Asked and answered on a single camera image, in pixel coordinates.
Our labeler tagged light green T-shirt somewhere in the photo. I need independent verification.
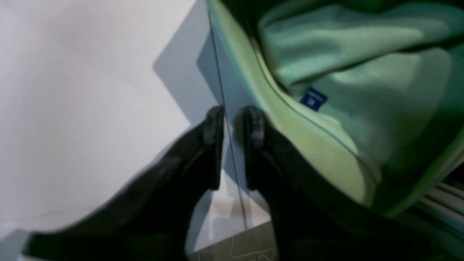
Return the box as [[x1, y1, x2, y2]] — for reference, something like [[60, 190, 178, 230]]
[[207, 0, 463, 217]]

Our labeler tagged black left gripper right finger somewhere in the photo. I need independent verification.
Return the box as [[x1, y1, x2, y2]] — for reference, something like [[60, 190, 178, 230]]
[[242, 106, 449, 261]]

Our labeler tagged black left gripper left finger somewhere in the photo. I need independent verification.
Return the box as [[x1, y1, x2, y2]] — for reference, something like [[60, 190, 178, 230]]
[[22, 106, 224, 261]]

